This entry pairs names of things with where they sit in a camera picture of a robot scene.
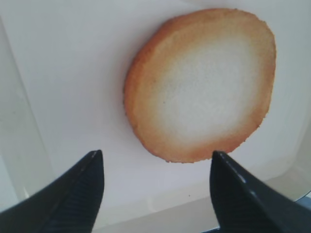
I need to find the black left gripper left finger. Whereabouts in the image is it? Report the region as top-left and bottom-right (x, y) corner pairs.
(0, 150), (104, 233)

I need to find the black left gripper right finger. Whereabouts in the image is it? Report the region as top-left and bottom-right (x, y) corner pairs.
(210, 151), (311, 233)

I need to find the toasted bread slice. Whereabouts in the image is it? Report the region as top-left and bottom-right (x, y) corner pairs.
(123, 8), (276, 163)

